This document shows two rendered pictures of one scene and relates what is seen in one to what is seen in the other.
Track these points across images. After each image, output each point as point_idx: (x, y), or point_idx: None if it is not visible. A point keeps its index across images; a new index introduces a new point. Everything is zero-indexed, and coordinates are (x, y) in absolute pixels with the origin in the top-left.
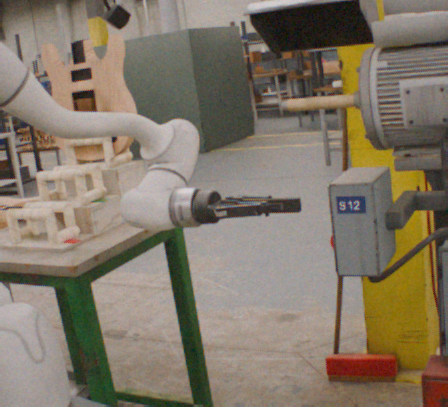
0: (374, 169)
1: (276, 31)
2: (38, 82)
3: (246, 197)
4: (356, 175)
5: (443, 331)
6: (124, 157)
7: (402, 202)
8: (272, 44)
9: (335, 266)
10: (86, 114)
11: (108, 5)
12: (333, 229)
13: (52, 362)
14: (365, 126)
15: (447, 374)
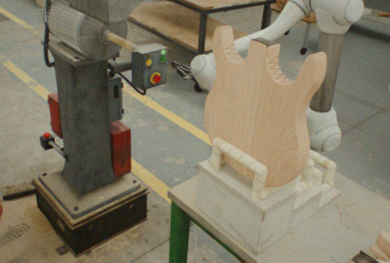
0: (139, 48)
1: (109, 8)
2: (284, 8)
3: (184, 72)
4: (152, 47)
5: (122, 108)
6: None
7: (130, 61)
8: (120, 16)
9: (166, 80)
10: (261, 30)
11: None
12: (166, 65)
13: None
14: (125, 39)
15: (122, 125)
